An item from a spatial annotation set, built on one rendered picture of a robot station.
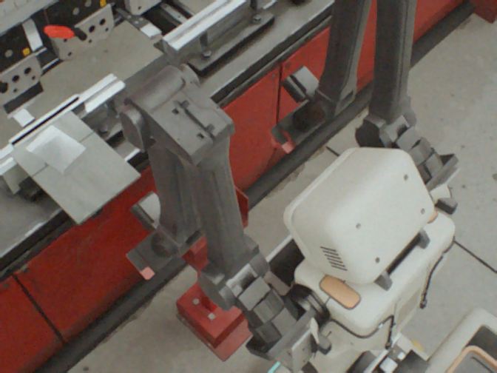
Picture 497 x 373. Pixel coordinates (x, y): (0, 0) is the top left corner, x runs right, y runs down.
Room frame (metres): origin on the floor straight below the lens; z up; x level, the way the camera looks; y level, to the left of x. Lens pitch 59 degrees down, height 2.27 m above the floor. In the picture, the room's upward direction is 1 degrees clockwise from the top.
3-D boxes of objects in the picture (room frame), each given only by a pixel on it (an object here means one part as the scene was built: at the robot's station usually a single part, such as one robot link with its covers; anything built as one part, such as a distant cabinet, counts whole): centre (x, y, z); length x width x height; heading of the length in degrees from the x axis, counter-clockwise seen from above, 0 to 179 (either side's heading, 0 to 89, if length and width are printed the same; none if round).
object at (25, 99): (0.93, 0.51, 1.13); 0.10 x 0.02 x 0.10; 136
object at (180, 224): (0.54, 0.12, 1.40); 0.11 x 0.06 x 0.43; 137
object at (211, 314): (0.83, 0.13, 0.13); 0.10 x 0.10 x 0.01; 47
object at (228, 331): (0.81, 0.10, 0.06); 0.25 x 0.20 x 0.12; 47
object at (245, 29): (1.32, 0.05, 0.89); 0.30 x 0.05 x 0.03; 136
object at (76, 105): (0.95, 0.49, 0.98); 0.20 x 0.03 x 0.03; 136
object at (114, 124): (0.92, 0.44, 0.89); 0.30 x 0.05 x 0.03; 136
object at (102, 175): (0.83, 0.41, 1.00); 0.26 x 0.18 x 0.01; 46
